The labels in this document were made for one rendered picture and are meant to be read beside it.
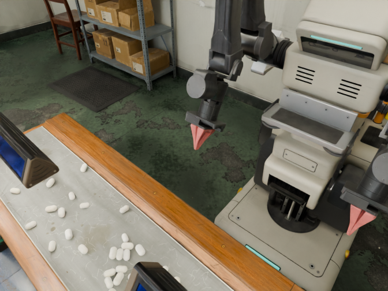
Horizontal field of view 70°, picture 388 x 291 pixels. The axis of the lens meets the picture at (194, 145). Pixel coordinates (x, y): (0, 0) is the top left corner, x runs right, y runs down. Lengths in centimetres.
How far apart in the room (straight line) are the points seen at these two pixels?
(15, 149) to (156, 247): 47
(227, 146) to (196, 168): 37
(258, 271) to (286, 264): 61
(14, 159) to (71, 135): 58
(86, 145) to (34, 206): 31
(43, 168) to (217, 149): 174
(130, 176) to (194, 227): 32
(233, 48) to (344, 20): 26
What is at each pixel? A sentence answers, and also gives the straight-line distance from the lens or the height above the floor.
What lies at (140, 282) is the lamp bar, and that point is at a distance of 47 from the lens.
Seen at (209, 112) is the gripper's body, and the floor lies 111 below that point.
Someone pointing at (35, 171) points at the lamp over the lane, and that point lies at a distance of 72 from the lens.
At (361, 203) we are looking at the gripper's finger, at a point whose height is 108.
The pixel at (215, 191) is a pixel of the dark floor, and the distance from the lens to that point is 199.
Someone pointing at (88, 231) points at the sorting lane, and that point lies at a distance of 99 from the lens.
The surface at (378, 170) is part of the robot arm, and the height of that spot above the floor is 119.
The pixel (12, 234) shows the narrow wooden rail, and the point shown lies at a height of 76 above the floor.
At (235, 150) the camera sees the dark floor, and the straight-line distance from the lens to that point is 231.
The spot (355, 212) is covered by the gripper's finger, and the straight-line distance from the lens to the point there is 67.
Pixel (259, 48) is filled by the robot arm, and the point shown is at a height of 124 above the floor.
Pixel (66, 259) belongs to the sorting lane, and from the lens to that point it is 96.
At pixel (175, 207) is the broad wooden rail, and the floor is 76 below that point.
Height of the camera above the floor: 153
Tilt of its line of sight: 41 degrees down
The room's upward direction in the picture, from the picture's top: straight up
